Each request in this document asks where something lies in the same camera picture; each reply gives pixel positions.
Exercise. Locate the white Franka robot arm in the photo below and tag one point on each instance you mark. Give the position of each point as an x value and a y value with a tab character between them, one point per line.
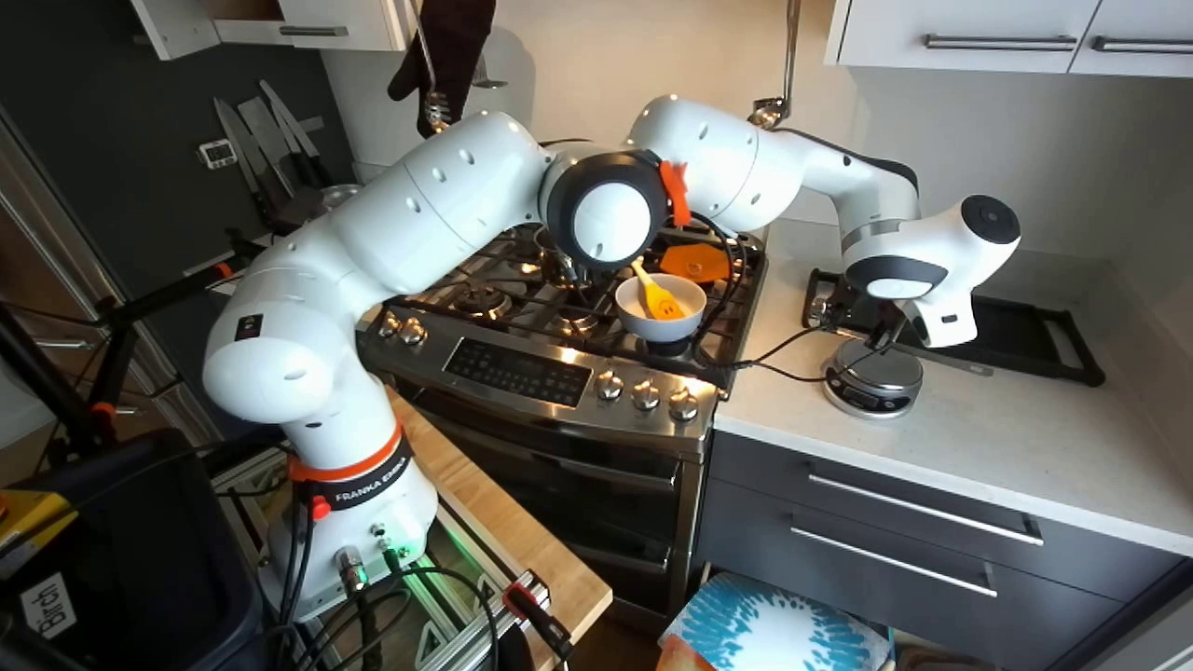
412	224

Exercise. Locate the small stainless steel pot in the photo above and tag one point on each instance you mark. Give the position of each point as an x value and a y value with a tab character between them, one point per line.
581	279

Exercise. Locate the white wall switch plate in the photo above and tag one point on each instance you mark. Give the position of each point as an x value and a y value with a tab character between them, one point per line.
219	153

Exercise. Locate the white QR code label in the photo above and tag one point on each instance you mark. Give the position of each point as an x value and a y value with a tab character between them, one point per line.
46	605

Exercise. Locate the black tripod stand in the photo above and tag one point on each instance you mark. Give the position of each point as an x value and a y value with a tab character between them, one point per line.
161	289

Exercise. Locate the stainless steel gas stove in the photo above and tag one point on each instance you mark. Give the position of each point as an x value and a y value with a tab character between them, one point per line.
536	376

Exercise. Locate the wooden table board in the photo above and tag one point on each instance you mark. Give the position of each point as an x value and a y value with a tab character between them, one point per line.
497	509

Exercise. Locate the white upper cabinet open shelf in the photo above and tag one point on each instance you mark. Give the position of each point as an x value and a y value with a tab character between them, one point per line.
336	12

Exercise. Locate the black griddle tray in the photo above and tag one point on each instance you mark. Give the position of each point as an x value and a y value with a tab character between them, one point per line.
1029	341

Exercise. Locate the hanging metal ladle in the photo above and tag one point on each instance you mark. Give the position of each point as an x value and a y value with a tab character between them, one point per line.
769	110

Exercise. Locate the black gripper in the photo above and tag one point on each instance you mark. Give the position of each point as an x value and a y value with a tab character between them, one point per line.
889	326

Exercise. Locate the silver stove knob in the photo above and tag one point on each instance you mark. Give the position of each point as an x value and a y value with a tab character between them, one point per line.
390	326
682	404
646	396
415	332
608	386

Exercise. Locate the blue and white patterned cloth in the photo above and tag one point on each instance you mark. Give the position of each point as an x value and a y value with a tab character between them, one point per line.
769	628

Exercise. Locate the grey lower drawer cabinet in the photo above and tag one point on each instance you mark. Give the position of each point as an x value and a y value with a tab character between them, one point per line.
919	597

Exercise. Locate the dark hanging oven mitt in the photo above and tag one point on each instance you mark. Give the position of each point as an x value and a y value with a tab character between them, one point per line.
440	49

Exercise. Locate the steel kitchen knife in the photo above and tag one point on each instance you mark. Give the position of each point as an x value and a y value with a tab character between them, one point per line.
294	126
236	140
266	134

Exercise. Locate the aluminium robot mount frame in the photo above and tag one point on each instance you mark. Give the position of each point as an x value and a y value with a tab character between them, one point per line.
454	637

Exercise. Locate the white pot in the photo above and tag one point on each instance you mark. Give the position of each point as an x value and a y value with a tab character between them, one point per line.
646	329

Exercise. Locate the orange silicone trivet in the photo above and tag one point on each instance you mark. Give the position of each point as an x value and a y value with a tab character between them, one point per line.
696	264

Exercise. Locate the yellow case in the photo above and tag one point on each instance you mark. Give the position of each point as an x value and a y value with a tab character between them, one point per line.
33	516

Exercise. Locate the black bin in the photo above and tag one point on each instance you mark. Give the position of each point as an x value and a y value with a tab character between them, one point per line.
137	561

